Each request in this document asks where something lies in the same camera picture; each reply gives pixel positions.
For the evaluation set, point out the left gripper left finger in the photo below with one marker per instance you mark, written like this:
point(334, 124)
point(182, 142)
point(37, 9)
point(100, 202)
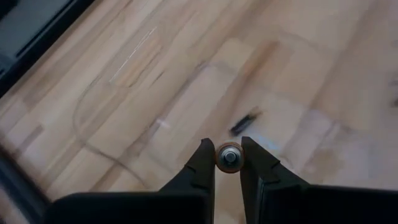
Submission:
point(140, 208)

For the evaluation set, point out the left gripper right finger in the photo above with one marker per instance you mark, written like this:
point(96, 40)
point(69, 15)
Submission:
point(311, 205)

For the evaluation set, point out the clear plastic tray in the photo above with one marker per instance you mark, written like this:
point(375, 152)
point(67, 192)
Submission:
point(186, 93)

